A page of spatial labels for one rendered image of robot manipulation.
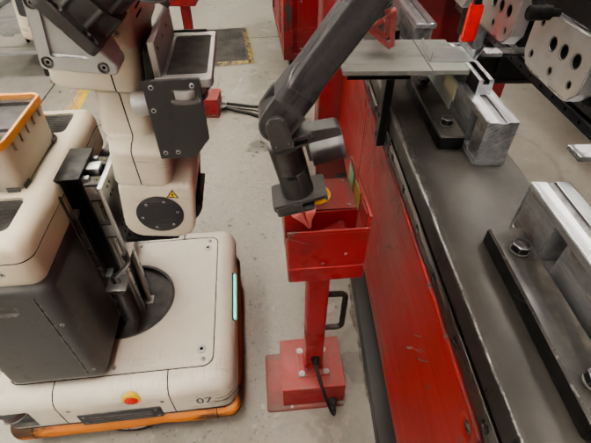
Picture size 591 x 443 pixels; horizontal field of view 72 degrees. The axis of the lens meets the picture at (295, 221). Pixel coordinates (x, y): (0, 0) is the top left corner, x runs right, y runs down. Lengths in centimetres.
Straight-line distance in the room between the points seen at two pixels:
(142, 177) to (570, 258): 77
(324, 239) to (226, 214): 129
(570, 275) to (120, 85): 78
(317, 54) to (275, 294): 121
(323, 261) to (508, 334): 37
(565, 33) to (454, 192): 30
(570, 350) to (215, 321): 96
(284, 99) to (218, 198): 154
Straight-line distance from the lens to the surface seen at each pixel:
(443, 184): 81
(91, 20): 62
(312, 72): 62
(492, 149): 88
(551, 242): 68
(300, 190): 72
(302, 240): 78
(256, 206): 206
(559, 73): 65
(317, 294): 103
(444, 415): 76
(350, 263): 85
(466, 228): 73
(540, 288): 64
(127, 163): 90
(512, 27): 77
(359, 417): 145
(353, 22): 61
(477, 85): 93
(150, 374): 125
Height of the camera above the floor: 134
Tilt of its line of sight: 43 degrees down
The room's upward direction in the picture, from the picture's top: straight up
